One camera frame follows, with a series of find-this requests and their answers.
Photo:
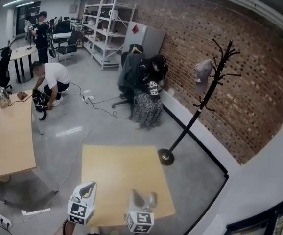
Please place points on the steel kettle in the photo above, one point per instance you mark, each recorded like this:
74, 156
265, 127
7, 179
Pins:
4, 97

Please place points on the white metal shelving unit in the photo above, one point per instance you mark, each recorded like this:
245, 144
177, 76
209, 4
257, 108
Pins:
107, 33

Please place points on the large wooden table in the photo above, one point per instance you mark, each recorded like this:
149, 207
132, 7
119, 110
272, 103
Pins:
7, 136

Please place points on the black backpack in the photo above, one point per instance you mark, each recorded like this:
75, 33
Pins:
40, 101

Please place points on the brown pouch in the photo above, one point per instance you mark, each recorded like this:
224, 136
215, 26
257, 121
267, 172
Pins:
22, 95

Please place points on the dark window frame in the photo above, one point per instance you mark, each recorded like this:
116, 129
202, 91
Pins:
261, 225

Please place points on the black office chair with jacket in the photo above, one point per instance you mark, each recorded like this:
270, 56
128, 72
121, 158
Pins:
129, 70

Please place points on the black coat rack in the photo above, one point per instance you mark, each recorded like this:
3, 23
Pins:
206, 92

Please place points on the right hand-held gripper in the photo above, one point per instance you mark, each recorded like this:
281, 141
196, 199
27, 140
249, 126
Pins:
139, 220

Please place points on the white floor strip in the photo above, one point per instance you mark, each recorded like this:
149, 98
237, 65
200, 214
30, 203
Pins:
35, 212

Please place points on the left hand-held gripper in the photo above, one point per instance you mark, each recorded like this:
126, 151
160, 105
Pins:
77, 210

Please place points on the grey metal cabinet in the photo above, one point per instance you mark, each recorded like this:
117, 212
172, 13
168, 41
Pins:
151, 39

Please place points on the black visitor chair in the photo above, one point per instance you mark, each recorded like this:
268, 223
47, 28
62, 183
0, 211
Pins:
69, 45

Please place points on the white power strip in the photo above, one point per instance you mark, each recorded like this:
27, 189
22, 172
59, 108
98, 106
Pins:
5, 220
88, 98

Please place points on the grey computer mouse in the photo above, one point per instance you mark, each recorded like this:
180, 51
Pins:
153, 199

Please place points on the small wooden table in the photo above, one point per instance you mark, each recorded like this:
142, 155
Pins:
122, 170

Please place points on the round wooden table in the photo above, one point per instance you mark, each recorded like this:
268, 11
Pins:
21, 51

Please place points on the grey cap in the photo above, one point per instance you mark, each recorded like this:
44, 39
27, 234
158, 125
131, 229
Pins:
202, 73

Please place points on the person's left forearm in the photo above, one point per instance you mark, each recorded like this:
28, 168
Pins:
67, 227

